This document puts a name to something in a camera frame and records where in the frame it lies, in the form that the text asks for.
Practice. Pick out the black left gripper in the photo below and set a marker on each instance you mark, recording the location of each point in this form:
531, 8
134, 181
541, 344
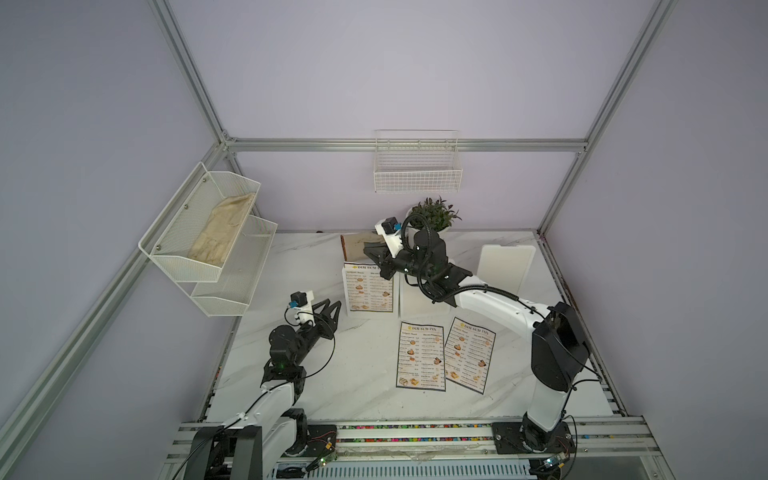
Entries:
326, 328

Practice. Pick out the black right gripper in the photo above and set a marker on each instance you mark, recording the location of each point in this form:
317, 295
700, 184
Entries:
388, 263

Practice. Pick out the dim sum menu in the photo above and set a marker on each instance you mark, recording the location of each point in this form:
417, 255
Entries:
367, 287
468, 355
421, 357

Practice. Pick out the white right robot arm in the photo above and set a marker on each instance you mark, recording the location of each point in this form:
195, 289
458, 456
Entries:
557, 341

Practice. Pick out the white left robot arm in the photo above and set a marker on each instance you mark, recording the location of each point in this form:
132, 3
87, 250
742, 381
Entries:
249, 445

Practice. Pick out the beige oven mitt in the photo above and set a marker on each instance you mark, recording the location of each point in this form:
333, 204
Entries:
353, 246

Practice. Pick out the left white acrylic menu holder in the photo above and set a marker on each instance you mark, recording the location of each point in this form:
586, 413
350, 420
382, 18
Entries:
396, 294

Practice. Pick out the white acrylic menu holder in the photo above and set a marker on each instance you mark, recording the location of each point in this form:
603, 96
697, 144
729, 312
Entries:
413, 304
505, 267
396, 294

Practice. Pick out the middle white acrylic menu holder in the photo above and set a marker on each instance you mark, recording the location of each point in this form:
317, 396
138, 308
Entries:
413, 304

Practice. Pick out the potted green plant white pot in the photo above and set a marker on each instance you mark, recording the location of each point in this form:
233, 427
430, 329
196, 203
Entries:
437, 214

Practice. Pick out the right white acrylic menu holder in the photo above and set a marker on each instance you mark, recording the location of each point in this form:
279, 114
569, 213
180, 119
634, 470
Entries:
505, 267

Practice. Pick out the beige cloth in shelf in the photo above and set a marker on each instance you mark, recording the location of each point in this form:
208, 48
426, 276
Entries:
214, 243

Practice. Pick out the white two-tier mesh shelf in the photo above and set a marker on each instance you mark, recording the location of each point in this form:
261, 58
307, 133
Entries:
225, 291

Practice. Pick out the white wire wall basket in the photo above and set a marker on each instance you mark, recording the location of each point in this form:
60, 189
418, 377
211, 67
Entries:
416, 161

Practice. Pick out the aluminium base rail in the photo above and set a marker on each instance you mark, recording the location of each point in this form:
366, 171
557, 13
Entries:
615, 447

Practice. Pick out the aluminium frame profiles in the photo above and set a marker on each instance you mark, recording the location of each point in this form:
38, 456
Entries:
28, 419

